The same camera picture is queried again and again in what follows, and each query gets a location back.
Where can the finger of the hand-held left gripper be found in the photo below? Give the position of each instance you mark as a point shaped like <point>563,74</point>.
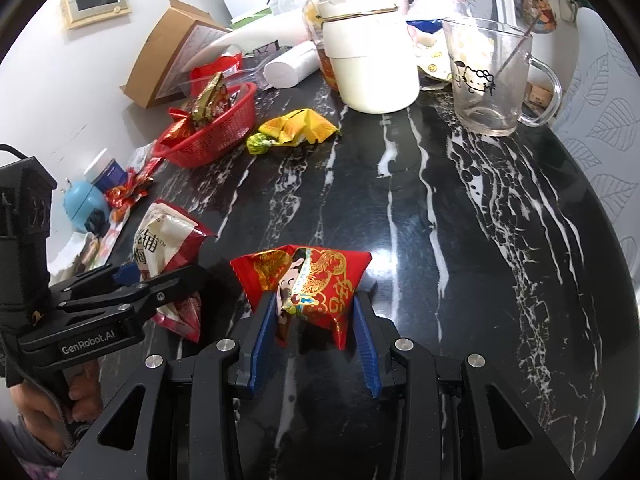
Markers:
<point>127,273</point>
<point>165,290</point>

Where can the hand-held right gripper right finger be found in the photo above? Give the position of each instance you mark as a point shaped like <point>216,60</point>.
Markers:
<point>367,355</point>

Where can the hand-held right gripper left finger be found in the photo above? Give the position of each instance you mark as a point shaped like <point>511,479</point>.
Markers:
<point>262,340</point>

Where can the beige and red paper packet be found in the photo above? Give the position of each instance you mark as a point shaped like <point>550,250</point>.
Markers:
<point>165,232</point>

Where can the large red gold packet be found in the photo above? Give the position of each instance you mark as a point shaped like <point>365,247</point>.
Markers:
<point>330,280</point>

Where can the red gold candy packet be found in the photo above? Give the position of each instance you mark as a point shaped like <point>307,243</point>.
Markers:
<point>180,132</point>

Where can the red plastic basket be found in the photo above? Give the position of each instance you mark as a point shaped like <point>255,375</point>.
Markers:
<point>215,140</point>

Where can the brown nut bar packet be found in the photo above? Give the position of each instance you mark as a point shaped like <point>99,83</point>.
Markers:
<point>212,97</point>

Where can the person's left forearm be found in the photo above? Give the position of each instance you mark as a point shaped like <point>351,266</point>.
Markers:
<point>20,452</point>

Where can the person's left hand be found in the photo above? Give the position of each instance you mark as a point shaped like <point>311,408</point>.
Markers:
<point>85,392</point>

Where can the light blue round container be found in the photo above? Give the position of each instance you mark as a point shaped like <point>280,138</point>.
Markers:
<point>82,205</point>

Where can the red packet with orange rings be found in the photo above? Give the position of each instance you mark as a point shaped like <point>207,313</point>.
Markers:
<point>120,195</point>

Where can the blue tin with white lid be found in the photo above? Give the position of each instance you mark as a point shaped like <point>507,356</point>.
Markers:
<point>112,175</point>

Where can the long red snack packet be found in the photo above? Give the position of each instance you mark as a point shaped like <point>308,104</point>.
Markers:
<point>149,171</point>

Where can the green yellow wrapped candy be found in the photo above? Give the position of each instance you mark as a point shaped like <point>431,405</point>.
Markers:
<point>257,143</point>

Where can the yellow snack packet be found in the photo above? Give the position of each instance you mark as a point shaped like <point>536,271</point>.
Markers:
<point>300,127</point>

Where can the brown cardboard box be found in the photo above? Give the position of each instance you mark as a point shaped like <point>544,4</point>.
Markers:
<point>155,60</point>

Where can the bright red bag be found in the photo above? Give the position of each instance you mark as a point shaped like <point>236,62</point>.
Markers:
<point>220,66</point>

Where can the clear plastic container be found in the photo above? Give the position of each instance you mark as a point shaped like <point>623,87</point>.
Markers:
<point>257,67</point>

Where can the white tissue roll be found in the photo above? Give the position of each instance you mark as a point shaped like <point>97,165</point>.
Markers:
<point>290,67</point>

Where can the glass mug with cartoon print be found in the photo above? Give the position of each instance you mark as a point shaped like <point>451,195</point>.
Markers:
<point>480,110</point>

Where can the jar of orange slices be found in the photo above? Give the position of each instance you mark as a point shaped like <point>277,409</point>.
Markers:
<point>327,72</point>

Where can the zip bag with white contents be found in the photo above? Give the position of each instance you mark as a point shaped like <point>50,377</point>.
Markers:
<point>265,35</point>

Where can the smiley print cloth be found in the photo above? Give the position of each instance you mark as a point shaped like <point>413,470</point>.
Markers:
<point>430,57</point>

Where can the yellow-capped bottle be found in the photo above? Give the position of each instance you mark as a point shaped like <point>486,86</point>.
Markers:
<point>312,12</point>

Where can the white leaf-pattern chair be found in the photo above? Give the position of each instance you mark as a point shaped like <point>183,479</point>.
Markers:
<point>610,125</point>

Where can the thin stir stick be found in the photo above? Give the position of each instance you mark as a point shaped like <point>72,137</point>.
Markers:
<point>520,42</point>

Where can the hanging ornament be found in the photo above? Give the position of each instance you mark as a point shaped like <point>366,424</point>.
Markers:
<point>535,7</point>

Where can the wall control panel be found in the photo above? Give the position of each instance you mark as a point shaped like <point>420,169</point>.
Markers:
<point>95,0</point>

